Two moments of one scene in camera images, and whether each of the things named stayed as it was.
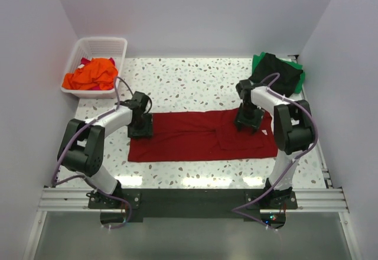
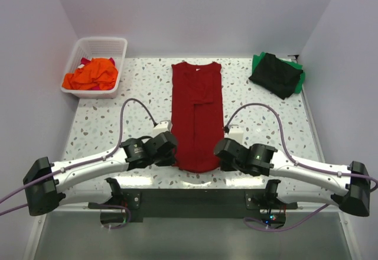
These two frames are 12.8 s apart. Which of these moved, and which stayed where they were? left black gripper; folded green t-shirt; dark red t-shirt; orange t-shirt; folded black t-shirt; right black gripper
Moved: dark red t-shirt; left black gripper; right black gripper
Stayed: folded black t-shirt; orange t-shirt; folded green t-shirt
